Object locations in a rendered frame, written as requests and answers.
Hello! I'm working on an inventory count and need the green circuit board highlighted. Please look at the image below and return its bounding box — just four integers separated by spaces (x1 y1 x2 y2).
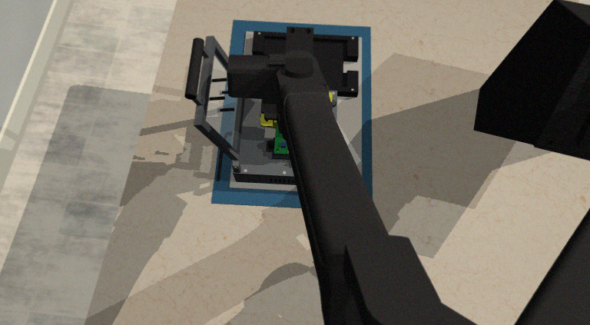
274 124 289 154

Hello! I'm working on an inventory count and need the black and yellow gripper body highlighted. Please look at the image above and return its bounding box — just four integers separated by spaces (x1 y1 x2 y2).
261 85 329 121

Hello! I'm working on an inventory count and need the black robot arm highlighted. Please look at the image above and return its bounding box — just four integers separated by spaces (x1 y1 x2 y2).
227 27 590 325

